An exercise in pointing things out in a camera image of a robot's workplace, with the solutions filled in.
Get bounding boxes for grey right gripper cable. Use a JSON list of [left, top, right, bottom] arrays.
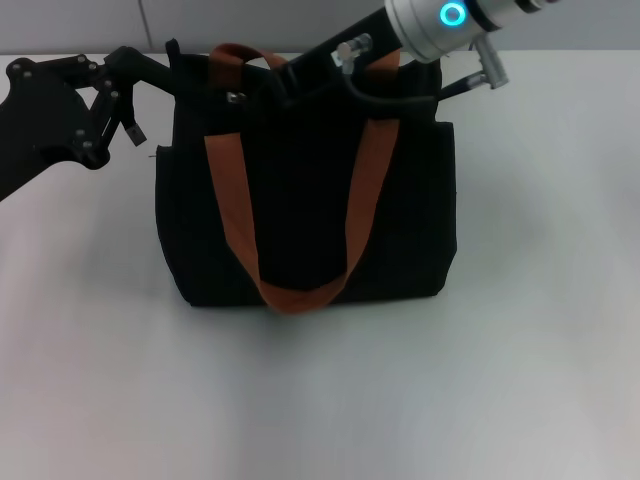
[[333, 32, 512, 109]]

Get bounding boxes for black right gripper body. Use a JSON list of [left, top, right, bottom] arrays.
[[273, 7, 402, 107]]

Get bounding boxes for black food bag orange handles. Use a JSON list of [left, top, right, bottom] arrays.
[[153, 37, 460, 317]]

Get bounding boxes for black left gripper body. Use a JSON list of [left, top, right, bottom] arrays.
[[0, 55, 114, 204]]

